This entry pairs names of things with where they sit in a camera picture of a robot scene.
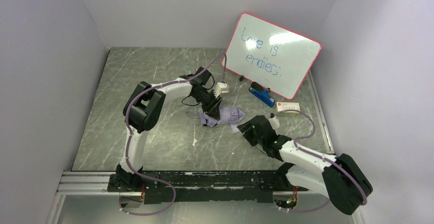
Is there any red framed whiteboard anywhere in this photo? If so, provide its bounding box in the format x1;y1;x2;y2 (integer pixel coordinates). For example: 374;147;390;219
222;12;322;100

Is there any white staples box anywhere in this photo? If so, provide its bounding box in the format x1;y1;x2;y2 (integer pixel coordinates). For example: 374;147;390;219
276;102;301;114

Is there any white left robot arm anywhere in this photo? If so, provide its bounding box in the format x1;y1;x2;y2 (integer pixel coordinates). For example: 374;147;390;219
116;67;222;188

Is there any aluminium frame rail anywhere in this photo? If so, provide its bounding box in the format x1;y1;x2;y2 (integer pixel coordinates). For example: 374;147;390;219
57;68;373;215

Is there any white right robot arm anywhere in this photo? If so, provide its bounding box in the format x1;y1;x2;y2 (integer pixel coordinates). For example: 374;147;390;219
237;115;373;215

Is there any lilac folding umbrella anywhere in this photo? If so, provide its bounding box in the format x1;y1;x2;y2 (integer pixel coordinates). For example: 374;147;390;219
186;107;246;133

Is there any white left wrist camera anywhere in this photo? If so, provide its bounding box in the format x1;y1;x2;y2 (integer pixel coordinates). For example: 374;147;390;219
214;82;230;98

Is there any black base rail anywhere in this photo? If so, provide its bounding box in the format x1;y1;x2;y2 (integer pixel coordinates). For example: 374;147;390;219
106;167;296;204

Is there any blue black stapler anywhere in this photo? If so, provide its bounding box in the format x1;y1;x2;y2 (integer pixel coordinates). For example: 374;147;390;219
249;82;275;107

